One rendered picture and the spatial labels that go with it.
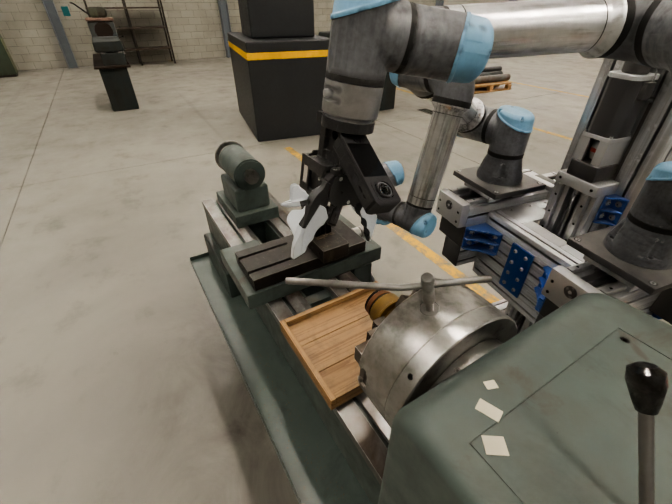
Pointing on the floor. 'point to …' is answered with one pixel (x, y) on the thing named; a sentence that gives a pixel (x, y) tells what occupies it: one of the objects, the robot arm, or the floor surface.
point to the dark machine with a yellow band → (279, 68)
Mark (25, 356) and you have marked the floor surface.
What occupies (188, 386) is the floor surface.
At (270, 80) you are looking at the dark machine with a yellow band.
